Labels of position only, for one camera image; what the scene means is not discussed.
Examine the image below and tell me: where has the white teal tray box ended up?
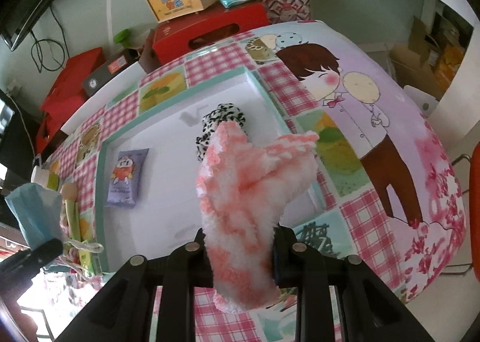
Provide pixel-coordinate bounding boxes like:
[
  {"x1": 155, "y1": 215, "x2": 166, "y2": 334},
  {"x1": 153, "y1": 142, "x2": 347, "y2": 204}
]
[{"x1": 93, "y1": 66, "x2": 327, "y2": 275}]

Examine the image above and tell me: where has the black white leopard scrunchie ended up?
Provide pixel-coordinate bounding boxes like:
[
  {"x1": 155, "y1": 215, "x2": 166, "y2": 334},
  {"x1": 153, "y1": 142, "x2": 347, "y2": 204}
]
[{"x1": 194, "y1": 101, "x2": 248, "y2": 162}]

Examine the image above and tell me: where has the red cardboard box with handle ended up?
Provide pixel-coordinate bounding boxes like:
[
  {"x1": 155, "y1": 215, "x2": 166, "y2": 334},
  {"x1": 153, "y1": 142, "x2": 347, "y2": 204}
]
[{"x1": 145, "y1": 1, "x2": 269, "y2": 66}]

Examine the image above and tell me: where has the black wall cable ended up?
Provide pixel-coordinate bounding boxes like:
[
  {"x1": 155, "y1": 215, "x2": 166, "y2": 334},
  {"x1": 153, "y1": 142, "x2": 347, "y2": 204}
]
[{"x1": 29, "y1": 4, "x2": 70, "y2": 73}]

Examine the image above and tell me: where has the purple snack packet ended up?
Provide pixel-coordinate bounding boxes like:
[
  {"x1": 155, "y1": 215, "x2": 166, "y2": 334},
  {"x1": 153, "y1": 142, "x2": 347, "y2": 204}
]
[{"x1": 106, "y1": 148, "x2": 149, "y2": 209}]

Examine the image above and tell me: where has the green plastic dumbbell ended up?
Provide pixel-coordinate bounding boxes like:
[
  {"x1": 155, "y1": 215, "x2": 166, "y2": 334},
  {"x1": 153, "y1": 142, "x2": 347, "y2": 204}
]
[{"x1": 113, "y1": 28, "x2": 131, "y2": 48}]

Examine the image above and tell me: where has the light green sock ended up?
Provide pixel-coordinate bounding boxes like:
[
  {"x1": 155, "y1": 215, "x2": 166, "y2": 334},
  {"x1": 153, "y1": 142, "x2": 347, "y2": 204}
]
[{"x1": 65, "y1": 199, "x2": 95, "y2": 276}]

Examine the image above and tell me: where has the beige makeup sponge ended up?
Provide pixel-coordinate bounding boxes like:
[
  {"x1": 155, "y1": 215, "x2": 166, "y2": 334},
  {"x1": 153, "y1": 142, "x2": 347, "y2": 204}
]
[{"x1": 60, "y1": 182, "x2": 77, "y2": 201}]

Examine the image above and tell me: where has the black box with gauge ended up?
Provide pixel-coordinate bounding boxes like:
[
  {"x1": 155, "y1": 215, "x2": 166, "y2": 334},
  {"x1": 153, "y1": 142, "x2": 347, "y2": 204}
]
[{"x1": 82, "y1": 48, "x2": 140, "y2": 98}]

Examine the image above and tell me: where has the white pill bottle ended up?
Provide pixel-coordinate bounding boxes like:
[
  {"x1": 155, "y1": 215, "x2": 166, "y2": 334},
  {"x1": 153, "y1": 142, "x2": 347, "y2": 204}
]
[{"x1": 31, "y1": 166, "x2": 50, "y2": 188}]

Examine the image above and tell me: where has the pink plaid patchwork tablecloth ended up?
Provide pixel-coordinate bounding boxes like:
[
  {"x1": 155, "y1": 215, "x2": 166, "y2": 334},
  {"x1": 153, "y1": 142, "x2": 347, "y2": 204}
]
[{"x1": 31, "y1": 19, "x2": 470, "y2": 342}]

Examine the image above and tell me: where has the pink white fuzzy sock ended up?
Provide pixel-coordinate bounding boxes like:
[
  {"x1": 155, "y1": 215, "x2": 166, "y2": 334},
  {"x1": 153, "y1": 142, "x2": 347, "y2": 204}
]
[{"x1": 196, "y1": 121, "x2": 319, "y2": 314}]

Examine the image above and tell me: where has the black monitor screen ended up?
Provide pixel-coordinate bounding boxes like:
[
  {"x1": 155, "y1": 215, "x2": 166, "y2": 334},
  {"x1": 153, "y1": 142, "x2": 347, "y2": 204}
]
[{"x1": 1, "y1": 91, "x2": 38, "y2": 194}]

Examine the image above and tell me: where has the red chair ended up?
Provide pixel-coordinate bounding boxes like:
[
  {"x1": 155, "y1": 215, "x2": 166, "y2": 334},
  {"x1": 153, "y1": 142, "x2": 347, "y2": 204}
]
[{"x1": 453, "y1": 144, "x2": 480, "y2": 280}]

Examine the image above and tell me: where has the light blue face mask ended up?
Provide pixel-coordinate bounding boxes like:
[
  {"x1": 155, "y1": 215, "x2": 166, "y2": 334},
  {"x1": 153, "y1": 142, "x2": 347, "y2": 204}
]
[{"x1": 4, "y1": 182, "x2": 104, "y2": 254}]

